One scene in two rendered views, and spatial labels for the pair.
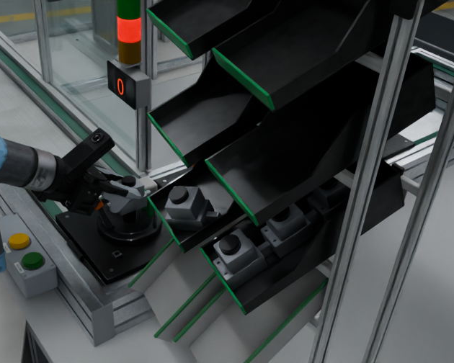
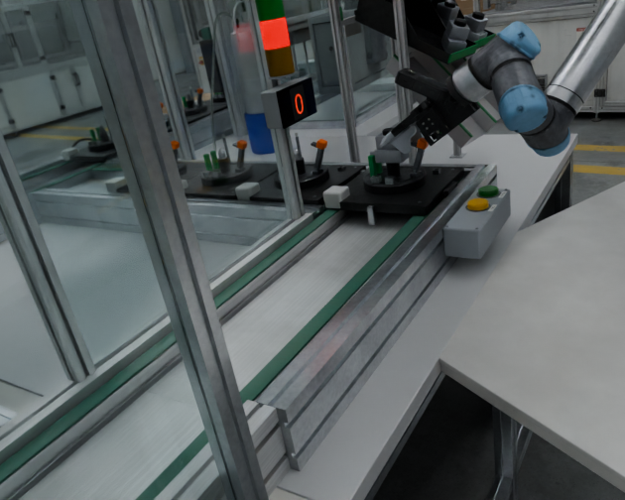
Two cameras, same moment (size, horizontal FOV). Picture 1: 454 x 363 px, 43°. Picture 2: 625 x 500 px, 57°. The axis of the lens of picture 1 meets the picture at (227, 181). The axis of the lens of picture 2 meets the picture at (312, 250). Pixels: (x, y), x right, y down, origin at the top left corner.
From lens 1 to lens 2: 2.03 m
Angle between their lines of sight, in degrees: 86
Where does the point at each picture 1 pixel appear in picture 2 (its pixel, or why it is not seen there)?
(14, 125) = (240, 364)
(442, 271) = not seen: hidden behind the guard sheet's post
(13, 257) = (497, 200)
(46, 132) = (242, 328)
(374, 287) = not seen: hidden behind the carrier
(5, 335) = (543, 230)
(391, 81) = not seen: outside the picture
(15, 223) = (458, 219)
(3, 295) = (512, 250)
